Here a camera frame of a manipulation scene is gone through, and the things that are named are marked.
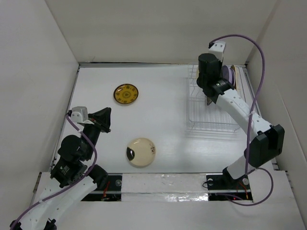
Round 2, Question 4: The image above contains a brown yellow round plate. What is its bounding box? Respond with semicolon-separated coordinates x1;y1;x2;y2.
113;83;139;105

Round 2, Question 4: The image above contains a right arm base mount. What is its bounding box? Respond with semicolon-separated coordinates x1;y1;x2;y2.
202;174;253;201

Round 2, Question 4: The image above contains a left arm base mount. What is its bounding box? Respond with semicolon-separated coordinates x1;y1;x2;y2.
82;173;122;202

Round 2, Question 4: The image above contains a black floral square plate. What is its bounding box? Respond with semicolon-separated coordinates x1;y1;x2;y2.
206;96;213;106

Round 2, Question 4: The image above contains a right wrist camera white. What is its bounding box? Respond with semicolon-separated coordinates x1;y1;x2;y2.
208;40;226;62

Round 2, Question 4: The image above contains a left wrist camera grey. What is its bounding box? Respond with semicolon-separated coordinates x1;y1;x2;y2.
69;106;90;124

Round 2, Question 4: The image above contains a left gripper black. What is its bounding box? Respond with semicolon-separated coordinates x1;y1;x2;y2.
82;106;112;159

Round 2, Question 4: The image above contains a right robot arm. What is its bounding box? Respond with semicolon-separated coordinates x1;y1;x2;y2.
197;53;285;188

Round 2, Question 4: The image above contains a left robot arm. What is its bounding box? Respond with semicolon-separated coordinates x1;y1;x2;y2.
10;106;111;230

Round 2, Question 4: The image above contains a purple round plate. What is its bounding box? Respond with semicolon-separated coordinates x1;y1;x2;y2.
222;65;236;85

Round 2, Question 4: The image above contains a yellow woven square plate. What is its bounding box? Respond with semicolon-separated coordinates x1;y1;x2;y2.
231;65;240;91

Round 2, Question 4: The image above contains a white wire dish rack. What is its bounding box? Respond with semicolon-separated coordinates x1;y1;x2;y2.
186;63;240;132

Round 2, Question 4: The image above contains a cream plate black spot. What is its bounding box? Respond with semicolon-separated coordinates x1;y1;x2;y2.
126;138;156;168

